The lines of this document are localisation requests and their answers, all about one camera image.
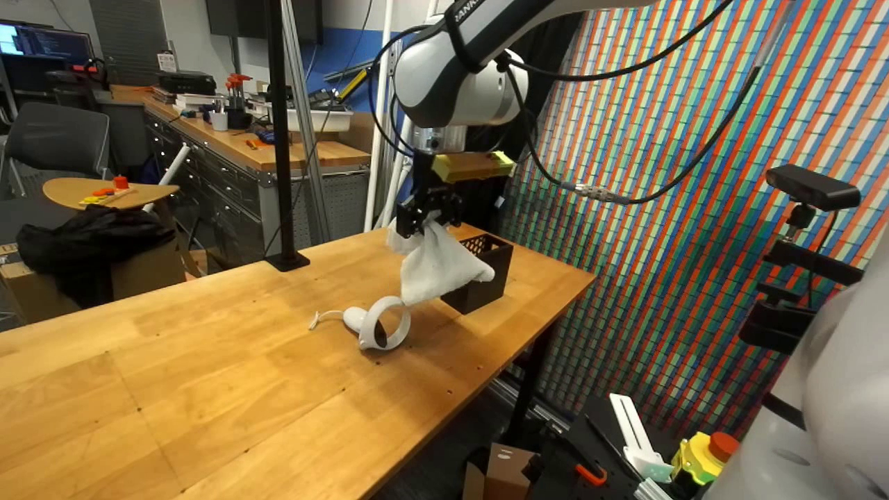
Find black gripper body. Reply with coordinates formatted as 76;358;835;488
408;149;468;210

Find white towel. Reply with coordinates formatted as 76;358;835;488
387;219;498;311

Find black perforated box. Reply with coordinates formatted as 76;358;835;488
442;229;517;317

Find large brown cardboard box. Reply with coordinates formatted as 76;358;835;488
0;242;211;321

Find white pipe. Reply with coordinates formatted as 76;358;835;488
362;0;398;233
382;0;439;229

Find white VR controller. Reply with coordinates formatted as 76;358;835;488
307;294;414;356

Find black curtain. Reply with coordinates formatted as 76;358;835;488
423;0;594;233

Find white tray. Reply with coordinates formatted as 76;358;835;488
282;106;355;136

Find grey metal pole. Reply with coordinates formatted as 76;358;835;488
279;0;333;244

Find black vertical pole stand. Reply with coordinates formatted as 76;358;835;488
264;0;314;275

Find wooden-top workbench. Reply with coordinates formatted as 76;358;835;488
141;93;372;267

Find black table leg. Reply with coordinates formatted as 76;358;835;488
504;321;565;456

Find red item in dark pot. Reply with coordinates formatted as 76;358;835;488
222;69;255;133

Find multicolour patterned backdrop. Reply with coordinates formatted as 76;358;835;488
498;0;889;446

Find small orange object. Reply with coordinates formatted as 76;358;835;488
93;172;133;201

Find round wooden stool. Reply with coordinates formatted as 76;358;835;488
39;175;180;214

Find black bag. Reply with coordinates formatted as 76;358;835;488
14;201;179;308

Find yellow red emergency stop button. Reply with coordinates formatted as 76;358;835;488
669;426;742;488

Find dark grey office chair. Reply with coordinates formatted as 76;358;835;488
0;97;111;201

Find computer monitor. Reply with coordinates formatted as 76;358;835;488
0;18;94;67

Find yellow-green wrist camera box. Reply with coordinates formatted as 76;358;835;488
430;149;517;186

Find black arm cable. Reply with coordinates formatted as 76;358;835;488
371;0;772;207

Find white metal bracket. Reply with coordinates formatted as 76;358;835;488
607;392;672;478

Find orange-handled tool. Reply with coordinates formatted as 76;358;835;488
553;418;611;490

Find black camera stand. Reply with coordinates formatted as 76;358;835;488
736;204;872;356

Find black exterior camera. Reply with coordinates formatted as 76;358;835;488
764;163;865;214

